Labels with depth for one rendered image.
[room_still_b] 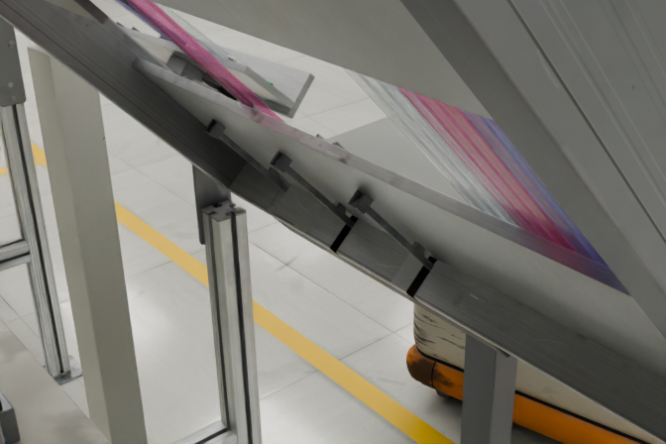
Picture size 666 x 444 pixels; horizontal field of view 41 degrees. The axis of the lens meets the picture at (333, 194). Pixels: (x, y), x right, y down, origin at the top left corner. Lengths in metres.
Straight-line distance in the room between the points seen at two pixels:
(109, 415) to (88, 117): 0.45
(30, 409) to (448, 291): 0.38
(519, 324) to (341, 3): 0.45
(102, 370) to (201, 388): 0.55
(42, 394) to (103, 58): 0.32
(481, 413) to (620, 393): 0.71
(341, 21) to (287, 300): 1.76
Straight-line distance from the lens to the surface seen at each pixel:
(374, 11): 0.34
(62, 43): 0.89
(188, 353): 1.96
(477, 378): 1.38
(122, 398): 1.38
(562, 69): 0.21
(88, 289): 1.26
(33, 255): 1.81
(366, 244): 0.87
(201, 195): 1.09
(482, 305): 0.78
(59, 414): 0.83
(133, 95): 0.94
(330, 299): 2.11
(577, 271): 0.53
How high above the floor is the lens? 1.12
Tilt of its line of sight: 25 degrees down
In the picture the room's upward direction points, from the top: 1 degrees counter-clockwise
